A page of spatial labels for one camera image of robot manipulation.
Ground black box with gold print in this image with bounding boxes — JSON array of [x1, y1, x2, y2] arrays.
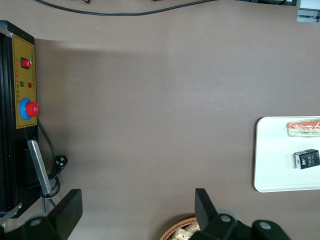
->
[[293, 149, 320, 170]]

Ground black power cable with plug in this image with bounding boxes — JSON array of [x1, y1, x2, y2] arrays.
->
[[37, 117, 69, 213]]

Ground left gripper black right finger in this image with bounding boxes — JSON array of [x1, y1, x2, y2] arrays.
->
[[192, 188, 292, 240]]

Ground beige plastic tray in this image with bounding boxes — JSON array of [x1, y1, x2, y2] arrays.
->
[[253, 116, 320, 193]]

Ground red emergency stop button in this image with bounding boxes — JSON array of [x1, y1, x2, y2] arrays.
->
[[19, 98, 40, 120]]

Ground long black cable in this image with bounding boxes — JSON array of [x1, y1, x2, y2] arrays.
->
[[34, 0, 218, 17]]

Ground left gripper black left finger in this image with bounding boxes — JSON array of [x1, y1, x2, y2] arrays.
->
[[3, 189, 83, 240]]

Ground clear-wrapped cracker snack packet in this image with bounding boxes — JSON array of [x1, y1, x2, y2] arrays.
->
[[172, 226, 198, 240], [186, 221, 202, 235]]

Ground black machine with yellow panel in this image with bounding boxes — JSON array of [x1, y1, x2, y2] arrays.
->
[[0, 19, 52, 226]]

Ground wrapped sandwich with orange filling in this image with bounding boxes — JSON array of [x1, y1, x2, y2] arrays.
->
[[282, 119, 320, 139]]

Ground round brown wicker basket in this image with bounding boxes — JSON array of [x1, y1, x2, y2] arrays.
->
[[159, 216, 201, 240]]

